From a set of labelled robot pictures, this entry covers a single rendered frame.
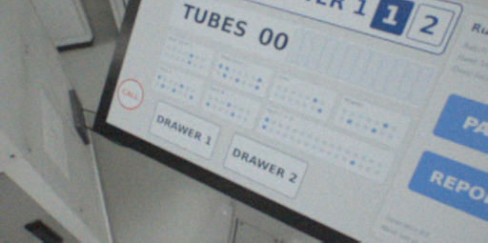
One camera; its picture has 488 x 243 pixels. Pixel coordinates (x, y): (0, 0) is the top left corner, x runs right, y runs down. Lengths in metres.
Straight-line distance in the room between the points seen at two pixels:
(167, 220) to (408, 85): 1.22
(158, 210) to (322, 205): 1.14
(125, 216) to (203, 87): 1.15
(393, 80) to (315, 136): 0.10
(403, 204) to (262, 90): 0.19
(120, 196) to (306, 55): 1.29
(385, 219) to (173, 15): 0.34
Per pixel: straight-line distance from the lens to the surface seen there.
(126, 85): 0.39
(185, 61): 0.35
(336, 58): 0.31
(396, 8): 0.33
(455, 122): 0.33
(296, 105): 0.31
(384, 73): 0.31
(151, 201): 1.43
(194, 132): 0.34
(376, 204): 0.33
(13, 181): 0.76
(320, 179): 0.32
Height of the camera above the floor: 1.27
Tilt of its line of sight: 46 degrees down
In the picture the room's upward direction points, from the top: 7 degrees clockwise
